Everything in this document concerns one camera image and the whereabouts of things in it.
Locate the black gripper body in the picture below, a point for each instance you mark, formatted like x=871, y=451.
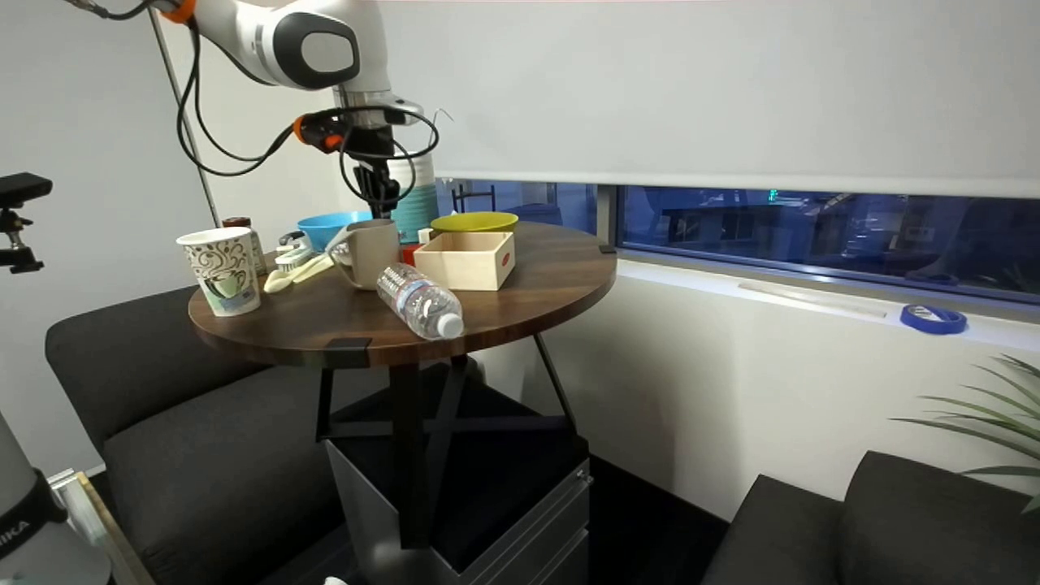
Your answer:
x=371, y=143

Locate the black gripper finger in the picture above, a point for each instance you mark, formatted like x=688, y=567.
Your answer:
x=371, y=187
x=392, y=187

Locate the clear plastic water bottle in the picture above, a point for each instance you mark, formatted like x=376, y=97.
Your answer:
x=424, y=304

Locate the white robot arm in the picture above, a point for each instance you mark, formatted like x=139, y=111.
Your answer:
x=295, y=44

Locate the blue plastic bowl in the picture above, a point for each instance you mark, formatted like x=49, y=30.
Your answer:
x=320, y=228

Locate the beige angular cup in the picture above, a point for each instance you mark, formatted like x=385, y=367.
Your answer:
x=371, y=255

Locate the small red object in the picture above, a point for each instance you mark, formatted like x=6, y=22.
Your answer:
x=409, y=255

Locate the yellow green bowl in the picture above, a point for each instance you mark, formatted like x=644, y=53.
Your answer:
x=473, y=223

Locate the printed paper coffee cup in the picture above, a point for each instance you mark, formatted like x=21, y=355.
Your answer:
x=227, y=270

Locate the white and teal ribbed vase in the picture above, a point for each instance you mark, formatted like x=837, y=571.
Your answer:
x=418, y=211

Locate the light wooden box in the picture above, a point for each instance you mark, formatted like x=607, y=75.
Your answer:
x=466, y=260

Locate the spice jar with brown lid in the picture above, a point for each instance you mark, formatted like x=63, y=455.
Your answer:
x=234, y=223

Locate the thin metal stand pole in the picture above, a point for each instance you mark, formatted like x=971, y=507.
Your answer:
x=184, y=118

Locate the black table base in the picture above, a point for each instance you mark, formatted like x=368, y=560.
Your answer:
x=418, y=433

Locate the dark grey sofa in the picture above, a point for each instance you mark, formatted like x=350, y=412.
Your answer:
x=184, y=433
x=889, y=522

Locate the white roller blind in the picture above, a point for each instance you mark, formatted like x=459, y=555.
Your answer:
x=703, y=85

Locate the dark window pane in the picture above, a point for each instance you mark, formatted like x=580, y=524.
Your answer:
x=813, y=230

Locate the blue tape roll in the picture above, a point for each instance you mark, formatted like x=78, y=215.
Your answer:
x=932, y=320

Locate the green potted plant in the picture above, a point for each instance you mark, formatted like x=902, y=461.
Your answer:
x=996, y=426

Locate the black camera on tripod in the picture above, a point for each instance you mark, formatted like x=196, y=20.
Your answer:
x=18, y=215

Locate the light wooden frame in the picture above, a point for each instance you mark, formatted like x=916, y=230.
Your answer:
x=99, y=522

